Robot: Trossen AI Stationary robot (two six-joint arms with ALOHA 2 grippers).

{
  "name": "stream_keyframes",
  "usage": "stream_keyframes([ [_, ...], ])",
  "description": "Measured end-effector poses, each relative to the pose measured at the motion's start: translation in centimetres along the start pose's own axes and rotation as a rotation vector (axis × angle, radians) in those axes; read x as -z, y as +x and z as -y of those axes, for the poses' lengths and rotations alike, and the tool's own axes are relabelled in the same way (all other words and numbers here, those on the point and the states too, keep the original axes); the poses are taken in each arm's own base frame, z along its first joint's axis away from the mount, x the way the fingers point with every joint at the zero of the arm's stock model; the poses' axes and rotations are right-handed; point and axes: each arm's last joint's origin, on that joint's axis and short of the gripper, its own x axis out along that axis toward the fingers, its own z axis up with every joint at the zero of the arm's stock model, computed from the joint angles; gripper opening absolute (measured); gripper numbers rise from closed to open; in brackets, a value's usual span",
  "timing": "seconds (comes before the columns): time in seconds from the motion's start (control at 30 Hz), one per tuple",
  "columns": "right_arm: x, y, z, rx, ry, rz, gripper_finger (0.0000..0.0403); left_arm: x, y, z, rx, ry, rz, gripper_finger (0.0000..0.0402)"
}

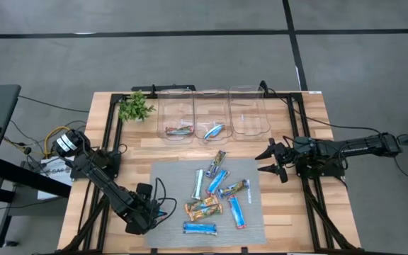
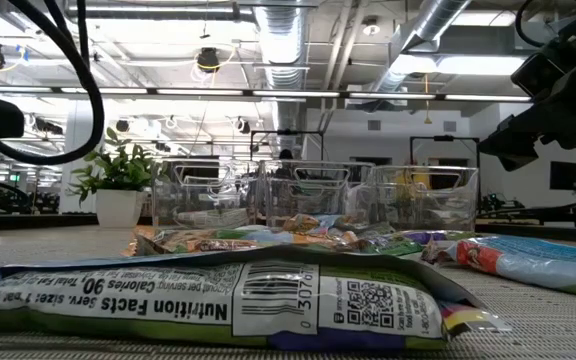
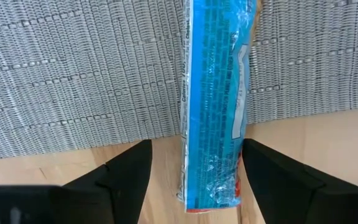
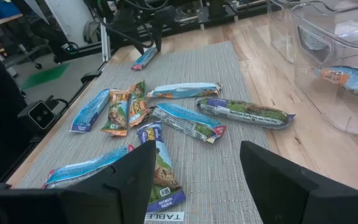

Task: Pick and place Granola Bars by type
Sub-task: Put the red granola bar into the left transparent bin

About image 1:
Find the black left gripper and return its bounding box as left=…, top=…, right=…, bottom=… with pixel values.
left=124, top=182, right=162, bottom=236

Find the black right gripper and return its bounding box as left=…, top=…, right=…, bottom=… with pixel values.
left=254, top=137, right=299, bottom=184

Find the red green granola bar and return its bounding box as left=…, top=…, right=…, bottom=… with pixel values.
left=164, top=125, right=195, bottom=137

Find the grey woven placemat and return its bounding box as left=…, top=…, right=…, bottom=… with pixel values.
left=144, top=158, right=267, bottom=248

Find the clear plastic bin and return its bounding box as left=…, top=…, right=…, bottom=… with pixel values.
left=156, top=88, right=196, bottom=145
left=193, top=89, right=234, bottom=146
left=228, top=84, right=272, bottom=142

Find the small green plant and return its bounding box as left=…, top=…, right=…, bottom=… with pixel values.
left=118, top=90, right=157, bottom=124

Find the white box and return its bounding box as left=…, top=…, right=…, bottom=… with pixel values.
left=35, top=157, right=74, bottom=201

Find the black metal table frame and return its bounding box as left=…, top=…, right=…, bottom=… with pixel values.
left=60, top=92, right=363, bottom=254

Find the yellow cable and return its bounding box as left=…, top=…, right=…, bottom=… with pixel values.
left=43, top=125, right=71, bottom=157

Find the black desk leg frame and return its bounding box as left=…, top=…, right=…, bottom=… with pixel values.
left=0, top=157, right=72, bottom=249

